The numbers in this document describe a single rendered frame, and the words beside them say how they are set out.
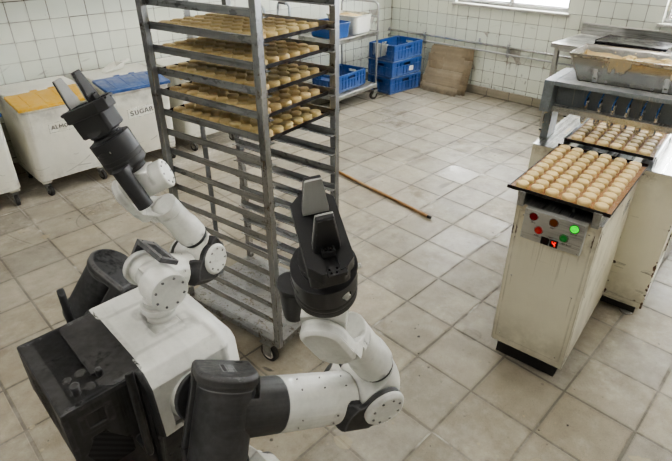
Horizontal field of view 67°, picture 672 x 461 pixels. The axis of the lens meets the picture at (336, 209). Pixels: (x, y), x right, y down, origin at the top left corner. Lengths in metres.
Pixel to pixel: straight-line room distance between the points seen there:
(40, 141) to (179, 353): 3.61
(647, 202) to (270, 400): 2.34
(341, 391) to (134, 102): 3.90
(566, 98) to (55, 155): 3.57
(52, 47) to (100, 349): 4.20
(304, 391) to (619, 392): 2.06
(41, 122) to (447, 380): 3.33
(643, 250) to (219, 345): 2.42
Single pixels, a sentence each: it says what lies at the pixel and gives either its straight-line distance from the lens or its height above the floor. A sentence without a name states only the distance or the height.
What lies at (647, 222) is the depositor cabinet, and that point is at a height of 0.58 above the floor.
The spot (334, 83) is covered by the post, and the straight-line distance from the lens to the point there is 2.21.
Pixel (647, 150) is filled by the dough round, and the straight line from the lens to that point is 2.83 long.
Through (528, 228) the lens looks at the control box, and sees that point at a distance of 2.25.
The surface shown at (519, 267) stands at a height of 0.53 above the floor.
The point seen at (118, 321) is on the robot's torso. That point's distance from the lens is 0.99.
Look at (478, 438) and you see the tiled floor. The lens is 2.37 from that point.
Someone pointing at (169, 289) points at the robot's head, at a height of 1.32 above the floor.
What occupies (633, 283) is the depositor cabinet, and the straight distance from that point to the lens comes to 3.09.
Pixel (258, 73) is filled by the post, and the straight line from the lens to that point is 1.84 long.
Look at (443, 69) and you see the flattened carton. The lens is 6.83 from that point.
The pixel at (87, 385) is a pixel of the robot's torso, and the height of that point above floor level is 1.23.
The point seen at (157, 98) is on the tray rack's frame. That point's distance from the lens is 2.34.
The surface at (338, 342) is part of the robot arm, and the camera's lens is 0.73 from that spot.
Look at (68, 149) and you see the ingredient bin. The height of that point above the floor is 0.34.
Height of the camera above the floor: 1.84
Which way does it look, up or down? 29 degrees down
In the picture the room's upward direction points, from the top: straight up
